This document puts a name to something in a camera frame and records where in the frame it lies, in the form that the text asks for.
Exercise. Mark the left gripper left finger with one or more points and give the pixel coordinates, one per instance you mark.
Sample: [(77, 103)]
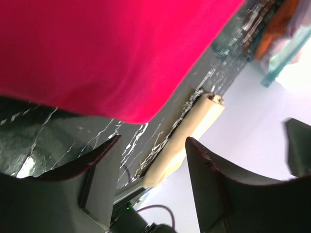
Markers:
[(77, 197)]

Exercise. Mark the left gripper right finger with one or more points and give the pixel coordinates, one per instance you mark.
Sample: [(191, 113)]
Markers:
[(231, 199)]

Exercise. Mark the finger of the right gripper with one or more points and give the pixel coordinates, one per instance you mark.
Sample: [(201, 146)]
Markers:
[(299, 147)]

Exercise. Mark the red t shirt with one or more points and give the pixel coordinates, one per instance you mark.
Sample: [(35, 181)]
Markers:
[(120, 59)]

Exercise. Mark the teal laundry basket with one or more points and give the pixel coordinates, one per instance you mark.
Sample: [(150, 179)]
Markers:
[(282, 40)]

